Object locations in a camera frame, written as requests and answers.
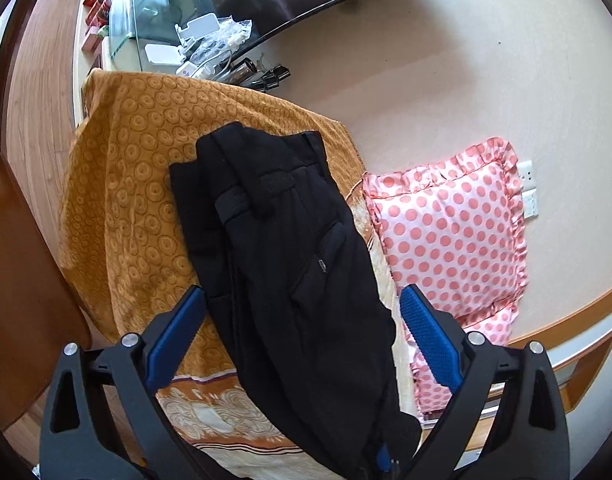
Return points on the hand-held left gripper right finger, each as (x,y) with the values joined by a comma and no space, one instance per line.
(431,340)

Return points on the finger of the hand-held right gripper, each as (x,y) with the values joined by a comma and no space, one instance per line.
(383,456)

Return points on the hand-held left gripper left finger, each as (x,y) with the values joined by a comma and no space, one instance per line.
(178,330)

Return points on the black pants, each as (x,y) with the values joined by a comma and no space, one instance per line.
(286,285)

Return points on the pink polka dot pillow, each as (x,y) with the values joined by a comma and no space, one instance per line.
(451,230)
(491,325)

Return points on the orange and cream patterned bedsheet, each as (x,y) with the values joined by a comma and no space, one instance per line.
(126,185)

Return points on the black binder clips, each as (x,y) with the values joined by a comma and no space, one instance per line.
(272,77)

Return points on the metallic cylinder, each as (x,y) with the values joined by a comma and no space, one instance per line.
(245,67)

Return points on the white flat device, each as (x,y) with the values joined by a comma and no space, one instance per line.
(161,54)

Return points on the clear plastic bag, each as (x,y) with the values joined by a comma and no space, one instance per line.
(228,35)

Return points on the white phone stand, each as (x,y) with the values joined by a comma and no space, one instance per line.
(198,27)

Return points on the pink box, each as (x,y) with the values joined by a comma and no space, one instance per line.
(93,37)

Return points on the glass tank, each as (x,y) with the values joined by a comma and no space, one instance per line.
(151,5)

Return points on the wooden wall trim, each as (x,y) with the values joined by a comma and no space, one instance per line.
(581,310)

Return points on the wooden door frame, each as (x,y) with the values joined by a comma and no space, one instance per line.
(596,365)

